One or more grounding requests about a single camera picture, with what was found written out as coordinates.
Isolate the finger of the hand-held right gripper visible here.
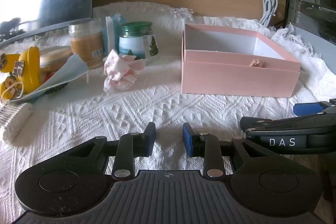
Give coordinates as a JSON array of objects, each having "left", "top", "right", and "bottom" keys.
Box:
[
  {"left": 293, "top": 99, "right": 336, "bottom": 117},
  {"left": 240, "top": 113, "right": 336, "bottom": 136}
]

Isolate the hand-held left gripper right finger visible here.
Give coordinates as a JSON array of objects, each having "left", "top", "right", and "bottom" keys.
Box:
[{"left": 182, "top": 122, "right": 280, "bottom": 180}]

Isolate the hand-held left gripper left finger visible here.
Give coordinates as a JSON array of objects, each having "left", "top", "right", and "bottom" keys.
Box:
[{"left": 67, "top": 122, "right": 157, "bottom": 181}]

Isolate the pink cardboard box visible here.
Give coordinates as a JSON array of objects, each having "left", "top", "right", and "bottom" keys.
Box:
[{"left": 181, "top": 24, "right": 302, "bottom": 98}]

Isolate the pink dotted cloth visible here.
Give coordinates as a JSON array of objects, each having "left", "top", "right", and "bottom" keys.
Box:
[{"left": 103, "top": 49, "right": 146, "bottom": 92}]

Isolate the blue face mask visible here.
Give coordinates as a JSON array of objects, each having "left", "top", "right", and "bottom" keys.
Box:
[{"left": 3, "top": 53, "right": 90, "bottom": 102}]

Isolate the yellow slipper with charms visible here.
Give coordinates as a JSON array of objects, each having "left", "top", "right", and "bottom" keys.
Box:
[{"left": 0, "top": 46, "right": 41, "bottom": 102}]

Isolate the white textured blanket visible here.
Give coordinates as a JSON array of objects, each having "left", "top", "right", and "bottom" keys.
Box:
[{"left": 0, "top": 1, "right": 336, "bottom": 216}]

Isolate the green-lidded jar with tree label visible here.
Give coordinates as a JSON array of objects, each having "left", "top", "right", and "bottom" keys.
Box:
[{"left": 119, "top": 21, "right": 160, "bottom": 60}]

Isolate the glass jar with brown contents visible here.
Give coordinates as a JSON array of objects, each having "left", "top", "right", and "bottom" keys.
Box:
[{"left": 68, "top": 18, "right": 105, "bottom": 69}]

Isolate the blue and white packet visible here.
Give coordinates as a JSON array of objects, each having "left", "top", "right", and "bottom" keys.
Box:
[{"left": 102, "top": 13, "right": 126, "bottom": 56}]

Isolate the white ribbed knit cloth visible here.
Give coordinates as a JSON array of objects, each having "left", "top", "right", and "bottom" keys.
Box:
[{"left": 0, "top": 103, "right": 33, "bottom": 143}]

